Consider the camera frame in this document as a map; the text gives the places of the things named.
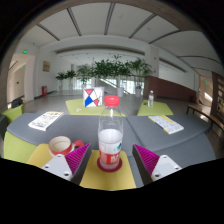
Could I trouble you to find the group of potted green plants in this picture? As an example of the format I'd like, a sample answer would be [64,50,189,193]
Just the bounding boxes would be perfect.
[54,54,153,99]

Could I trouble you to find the yellow-edged printed booklet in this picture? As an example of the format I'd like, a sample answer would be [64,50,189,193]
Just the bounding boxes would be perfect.
[147,114,185,136]

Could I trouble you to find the large lime green low table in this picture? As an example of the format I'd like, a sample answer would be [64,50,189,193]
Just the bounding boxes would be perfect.
[65,97,127,117]

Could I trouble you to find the framed wall picture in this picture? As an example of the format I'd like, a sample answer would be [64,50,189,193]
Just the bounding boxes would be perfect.
[42,60,52,73]

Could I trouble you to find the red and white cup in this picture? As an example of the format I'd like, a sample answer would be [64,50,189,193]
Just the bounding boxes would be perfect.
[48,135,86,158]

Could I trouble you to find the clear red-capped water bottle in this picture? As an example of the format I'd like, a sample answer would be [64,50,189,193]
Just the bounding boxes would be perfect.
[97,94,125,171]

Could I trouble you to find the small clear water bottle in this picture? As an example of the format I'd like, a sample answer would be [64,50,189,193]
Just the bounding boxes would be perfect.
[147,89,155,108]

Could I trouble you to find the small lime green low table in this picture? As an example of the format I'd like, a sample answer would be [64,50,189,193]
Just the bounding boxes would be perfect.
[136,100,175,117]

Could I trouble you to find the white illustrated booklet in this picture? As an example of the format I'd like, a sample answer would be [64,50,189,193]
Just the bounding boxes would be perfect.
[27,110,65,132]

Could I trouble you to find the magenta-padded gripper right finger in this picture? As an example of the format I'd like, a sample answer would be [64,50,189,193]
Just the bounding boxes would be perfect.
[131,143,183,187]

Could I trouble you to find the wooden bench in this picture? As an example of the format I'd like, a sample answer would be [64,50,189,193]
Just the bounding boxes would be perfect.
[186,102,224,132]

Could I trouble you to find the black bag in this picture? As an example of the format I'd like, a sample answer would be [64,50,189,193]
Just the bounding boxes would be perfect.
[10,97,25,110]

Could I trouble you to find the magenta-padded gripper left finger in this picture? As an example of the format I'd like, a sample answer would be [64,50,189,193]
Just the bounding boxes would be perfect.
[41,142,93,186]

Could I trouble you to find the white box with coloured triangles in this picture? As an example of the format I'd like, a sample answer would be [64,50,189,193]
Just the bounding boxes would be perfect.
[82,86,105,109]

